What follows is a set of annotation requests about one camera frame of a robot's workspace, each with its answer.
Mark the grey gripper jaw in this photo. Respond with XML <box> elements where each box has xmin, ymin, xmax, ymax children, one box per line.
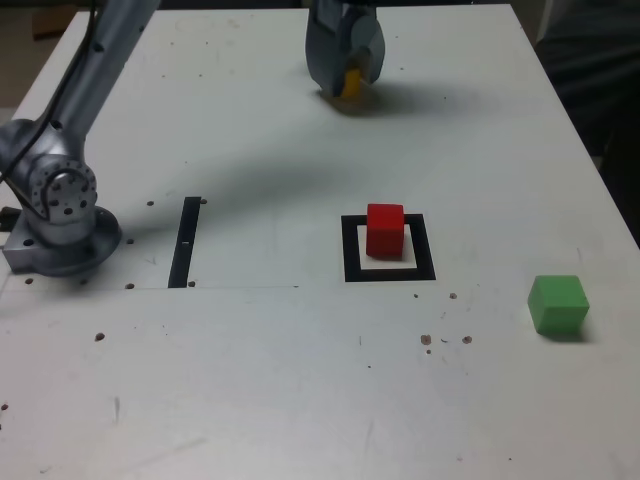
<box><xmin>348</xmin><ymin>12</ymin><xmax>387</xmax><ymax>85</ymax></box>
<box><xmin>305</xmin><ymin>0</ymin><xmax>352</xmax><ymax>98</ymax></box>

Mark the yellow cube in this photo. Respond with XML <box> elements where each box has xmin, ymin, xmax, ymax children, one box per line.
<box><xmin>341</xmin><ymin>68</ymin><xmax>363</xmax><ymax>100</ymax></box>

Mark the red cube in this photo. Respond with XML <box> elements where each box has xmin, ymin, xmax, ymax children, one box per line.
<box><xmin>365</xmin><ymin>202</ymin><xmax>405</xmax><ymax>262</ymax></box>

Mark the green cube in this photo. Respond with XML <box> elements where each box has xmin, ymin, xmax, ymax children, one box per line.
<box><xmin>527</xmin><ymin>274</ymin><xmax>591</xmax><ymax>335</ymax></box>

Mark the black tape square outline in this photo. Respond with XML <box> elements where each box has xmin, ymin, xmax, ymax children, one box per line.
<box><xmin>340</xmin><ymin>213</ymin><xmax>437</xmax><ymax>283</ymax></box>

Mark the black tape strip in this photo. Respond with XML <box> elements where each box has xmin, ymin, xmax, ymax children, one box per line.
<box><xmin>167</xmin><ymin>196</ymin><xmax>202</xmax><ymax>290</ymax></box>

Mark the brown cardboard box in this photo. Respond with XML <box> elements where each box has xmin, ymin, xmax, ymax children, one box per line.
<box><xmin>31</xmin><ymin>8</ymin><xmax>75</xmax><ymax>39</ymax></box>

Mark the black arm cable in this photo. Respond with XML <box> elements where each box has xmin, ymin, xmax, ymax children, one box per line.
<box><xmin>0</xmin><ymin>0</ymin><xmax>99</xmax><ymax>184</ymax></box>

